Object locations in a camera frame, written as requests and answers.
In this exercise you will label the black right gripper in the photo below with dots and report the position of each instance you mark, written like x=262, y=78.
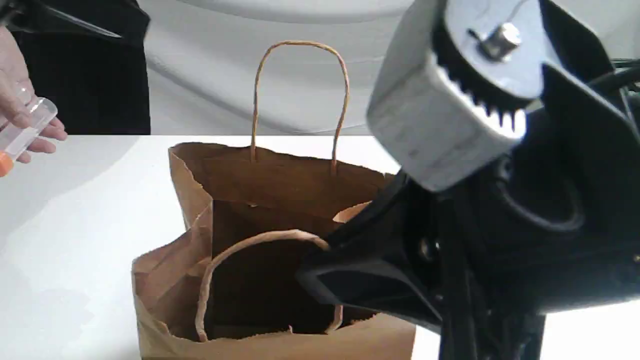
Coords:
x=400, y=256

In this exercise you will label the brown paper bag with handles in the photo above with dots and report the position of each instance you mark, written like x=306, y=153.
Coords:
x=226, y=288

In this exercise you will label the clear bottle with orange cap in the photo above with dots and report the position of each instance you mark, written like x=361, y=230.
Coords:
x=14, y=140

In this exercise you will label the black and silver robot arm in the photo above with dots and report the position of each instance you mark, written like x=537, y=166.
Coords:
x=518, y=189

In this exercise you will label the person's bare hand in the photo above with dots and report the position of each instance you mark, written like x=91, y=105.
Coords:
x=13, y=73

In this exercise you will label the grey draped backdrop cloth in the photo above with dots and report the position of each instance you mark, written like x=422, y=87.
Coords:
x=202, y=56

